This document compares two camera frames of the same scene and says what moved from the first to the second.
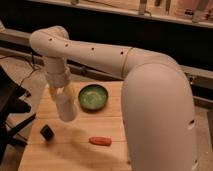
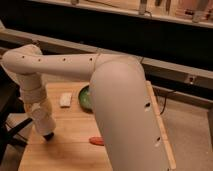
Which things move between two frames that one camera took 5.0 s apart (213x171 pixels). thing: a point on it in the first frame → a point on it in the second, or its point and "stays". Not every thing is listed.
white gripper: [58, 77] → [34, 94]
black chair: [10, 106] stays
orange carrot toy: [100, 140] stays
